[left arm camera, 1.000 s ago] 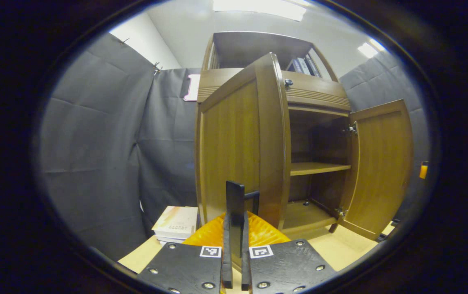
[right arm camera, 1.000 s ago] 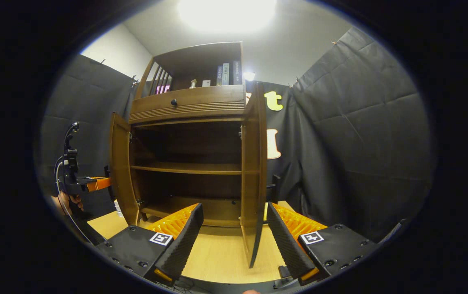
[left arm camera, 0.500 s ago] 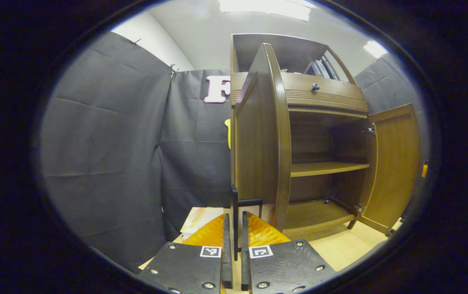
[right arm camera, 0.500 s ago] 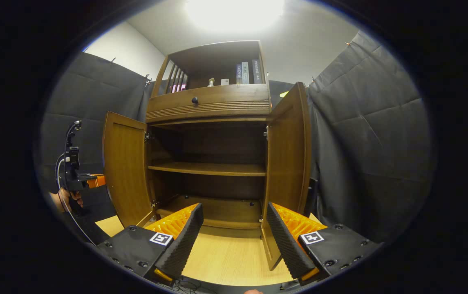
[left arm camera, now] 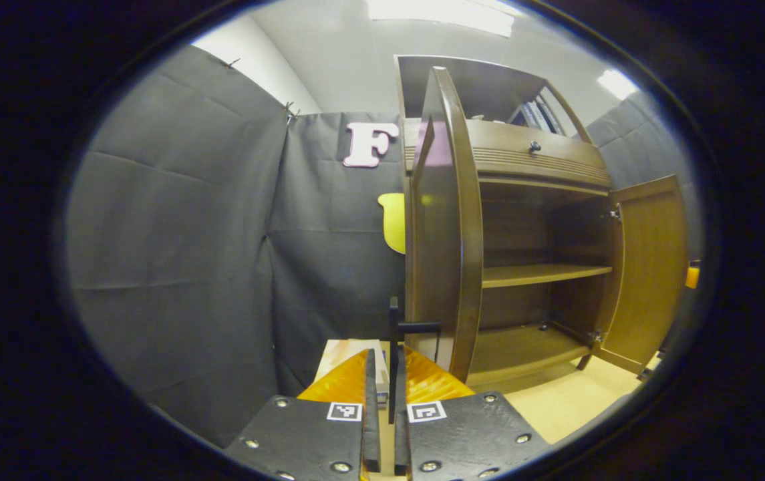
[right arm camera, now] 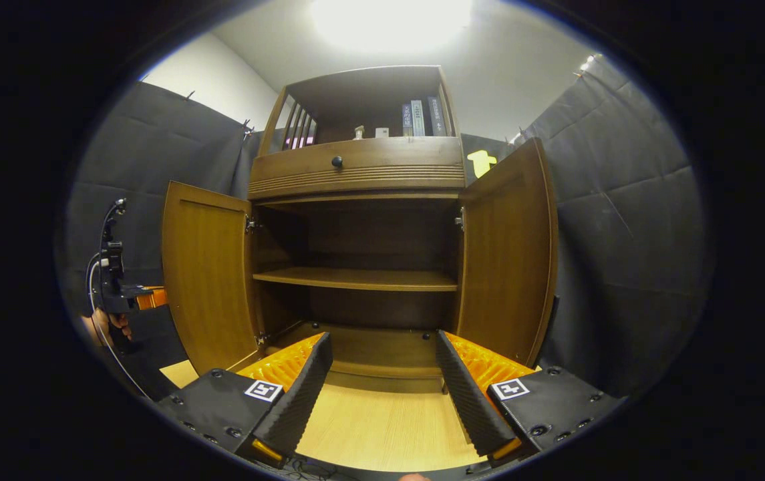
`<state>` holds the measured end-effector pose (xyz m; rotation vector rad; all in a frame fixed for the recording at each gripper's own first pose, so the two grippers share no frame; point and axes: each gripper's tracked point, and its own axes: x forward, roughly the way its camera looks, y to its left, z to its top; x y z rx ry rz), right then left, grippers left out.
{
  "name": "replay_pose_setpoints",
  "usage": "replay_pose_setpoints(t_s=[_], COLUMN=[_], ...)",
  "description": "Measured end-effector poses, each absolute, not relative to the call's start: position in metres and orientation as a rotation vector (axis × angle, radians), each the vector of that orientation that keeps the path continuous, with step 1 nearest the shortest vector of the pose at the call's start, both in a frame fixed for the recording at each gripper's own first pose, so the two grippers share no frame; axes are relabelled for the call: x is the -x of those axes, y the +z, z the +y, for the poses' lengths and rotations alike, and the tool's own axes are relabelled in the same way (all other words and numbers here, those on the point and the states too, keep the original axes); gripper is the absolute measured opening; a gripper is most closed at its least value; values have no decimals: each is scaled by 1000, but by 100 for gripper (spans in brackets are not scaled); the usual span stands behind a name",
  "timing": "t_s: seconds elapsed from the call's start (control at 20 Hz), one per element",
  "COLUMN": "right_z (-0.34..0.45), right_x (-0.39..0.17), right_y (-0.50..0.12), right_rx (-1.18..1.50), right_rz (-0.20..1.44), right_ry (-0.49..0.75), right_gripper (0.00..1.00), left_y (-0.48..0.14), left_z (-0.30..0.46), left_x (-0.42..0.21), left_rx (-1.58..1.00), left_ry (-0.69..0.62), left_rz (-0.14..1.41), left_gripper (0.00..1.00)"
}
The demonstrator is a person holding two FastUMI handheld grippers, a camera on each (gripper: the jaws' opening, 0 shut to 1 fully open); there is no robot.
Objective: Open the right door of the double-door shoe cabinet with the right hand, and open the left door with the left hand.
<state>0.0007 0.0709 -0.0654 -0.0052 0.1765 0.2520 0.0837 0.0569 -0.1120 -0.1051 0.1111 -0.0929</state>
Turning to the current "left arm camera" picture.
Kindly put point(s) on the wooden double-door shoe cabinet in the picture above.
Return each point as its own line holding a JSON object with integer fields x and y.
{"x": 476, "y": 83}

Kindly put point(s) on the dark grey book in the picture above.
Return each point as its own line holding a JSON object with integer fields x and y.
{"x": 550, "y": 115}

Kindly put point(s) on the wooden inner cabinet shelf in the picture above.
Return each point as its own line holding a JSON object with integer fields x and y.
{"x": 536, "y": 274}

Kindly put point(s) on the wooden cabinet door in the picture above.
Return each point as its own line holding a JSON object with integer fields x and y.
{"x": 649, "y": 267}
{"x": 442, "y": 234}

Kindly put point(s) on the metal door hinge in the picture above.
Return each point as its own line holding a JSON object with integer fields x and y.
{"x": 615, "y": 214}
{"x": 596, "y": 337}

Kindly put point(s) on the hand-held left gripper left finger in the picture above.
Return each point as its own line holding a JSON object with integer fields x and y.
{"x": 372, "y": 434}

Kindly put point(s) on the black backdrop cloth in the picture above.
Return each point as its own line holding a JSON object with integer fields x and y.
{"x": 175, "y": 234}

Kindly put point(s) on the pale grey book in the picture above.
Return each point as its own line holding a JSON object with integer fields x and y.
{"x": 537, "y": 117}

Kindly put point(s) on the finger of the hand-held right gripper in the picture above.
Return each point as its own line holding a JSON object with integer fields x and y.
{"x": 692, "y": 275}

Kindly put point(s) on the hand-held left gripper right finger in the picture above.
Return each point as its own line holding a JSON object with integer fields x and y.
{"x": 401, "y": 447}

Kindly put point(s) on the wooden cabinet drawer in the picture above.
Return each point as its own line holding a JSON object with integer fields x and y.
{"x": 556, "y": 157}

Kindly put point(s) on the small ceiling light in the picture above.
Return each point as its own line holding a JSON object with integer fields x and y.
{"x": 617, "y": 83}

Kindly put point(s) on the grey-blue book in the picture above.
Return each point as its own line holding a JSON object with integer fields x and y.
{"x": 522, "y": 117}

